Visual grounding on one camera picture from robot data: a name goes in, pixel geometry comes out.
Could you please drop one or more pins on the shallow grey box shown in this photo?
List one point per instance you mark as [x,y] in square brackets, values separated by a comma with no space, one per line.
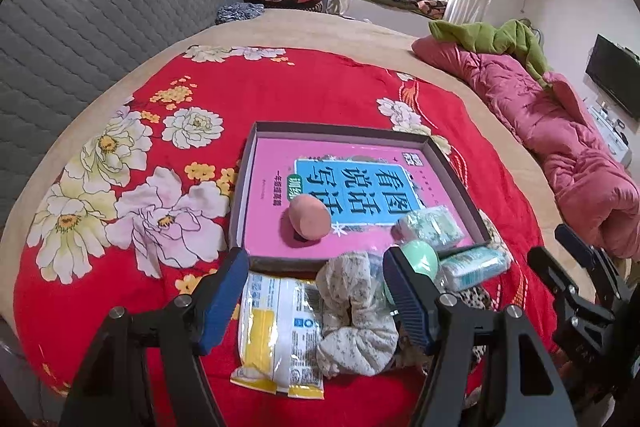
[243,207]

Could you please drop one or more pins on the pink book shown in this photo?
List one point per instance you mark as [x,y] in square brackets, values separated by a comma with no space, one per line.
[270,187]

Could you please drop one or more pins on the blue patterned cloth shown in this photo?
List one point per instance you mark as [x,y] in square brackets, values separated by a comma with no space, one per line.
[240,13]

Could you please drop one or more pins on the black television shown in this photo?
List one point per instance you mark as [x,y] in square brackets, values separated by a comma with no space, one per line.
[612,67]

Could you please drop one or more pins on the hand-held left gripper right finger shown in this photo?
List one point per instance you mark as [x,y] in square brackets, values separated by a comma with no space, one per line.
[407,302]

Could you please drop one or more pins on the white television cabinet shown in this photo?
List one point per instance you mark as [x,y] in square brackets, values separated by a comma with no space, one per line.
[612,137]

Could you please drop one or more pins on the peach makeup sponge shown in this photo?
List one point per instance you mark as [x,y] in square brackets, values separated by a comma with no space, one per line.
[309,218]

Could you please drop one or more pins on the green blanket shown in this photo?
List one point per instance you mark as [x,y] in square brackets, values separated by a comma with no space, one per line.
[480,37]

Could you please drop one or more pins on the grey quilted headboard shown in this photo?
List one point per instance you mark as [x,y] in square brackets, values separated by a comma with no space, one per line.
[100,7]

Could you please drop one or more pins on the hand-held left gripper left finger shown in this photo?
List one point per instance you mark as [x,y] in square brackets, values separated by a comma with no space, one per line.
[222,302]

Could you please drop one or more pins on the green tissue pack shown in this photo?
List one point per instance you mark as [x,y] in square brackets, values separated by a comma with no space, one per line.
[432,227]
[475,264]

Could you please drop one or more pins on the yellow and white packet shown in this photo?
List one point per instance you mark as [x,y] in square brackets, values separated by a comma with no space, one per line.
[270,337]

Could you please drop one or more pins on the cream floral scrunchie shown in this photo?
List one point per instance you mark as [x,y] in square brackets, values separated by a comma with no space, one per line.
[350,332]

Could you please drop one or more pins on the pink quilt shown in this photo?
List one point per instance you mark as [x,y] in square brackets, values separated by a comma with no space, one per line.
[525,107]

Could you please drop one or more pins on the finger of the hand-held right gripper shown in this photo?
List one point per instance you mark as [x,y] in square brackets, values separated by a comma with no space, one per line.
[565,287]
[590,259]

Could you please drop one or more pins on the mint green makeup sponge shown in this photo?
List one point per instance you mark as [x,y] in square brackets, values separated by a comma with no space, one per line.
[422,257]

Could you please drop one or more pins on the red floral blanket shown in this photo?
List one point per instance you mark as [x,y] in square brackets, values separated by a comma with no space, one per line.
[325,92]

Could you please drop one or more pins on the leopard print scrunchie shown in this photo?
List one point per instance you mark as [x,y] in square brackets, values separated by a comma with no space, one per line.
[475,299]

